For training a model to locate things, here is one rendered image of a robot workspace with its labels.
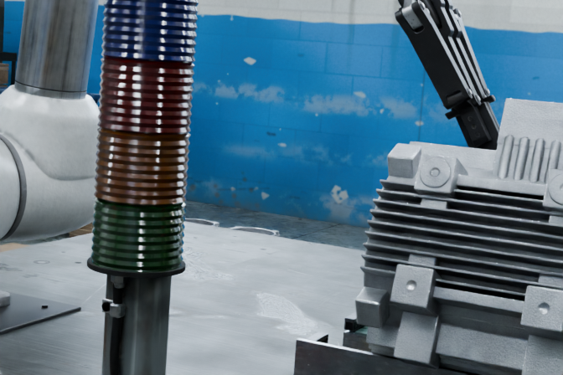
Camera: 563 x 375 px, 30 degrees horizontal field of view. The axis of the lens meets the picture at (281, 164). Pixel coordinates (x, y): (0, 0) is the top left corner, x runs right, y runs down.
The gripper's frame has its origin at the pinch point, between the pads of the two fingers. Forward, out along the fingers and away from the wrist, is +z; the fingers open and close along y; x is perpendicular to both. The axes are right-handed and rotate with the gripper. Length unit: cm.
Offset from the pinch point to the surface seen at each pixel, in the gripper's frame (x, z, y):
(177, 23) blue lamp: 4.9, -12.6, -37.2
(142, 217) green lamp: 11.8, -2.6, -38.4
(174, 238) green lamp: 11.5, -0.7, -36.3
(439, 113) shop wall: 164, -61, 553
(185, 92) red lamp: 6.8, -8.8, -36.1
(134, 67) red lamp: 8.0, -11.0, -38.8
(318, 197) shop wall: 265, -45, 555
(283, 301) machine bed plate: 50, 6, 46
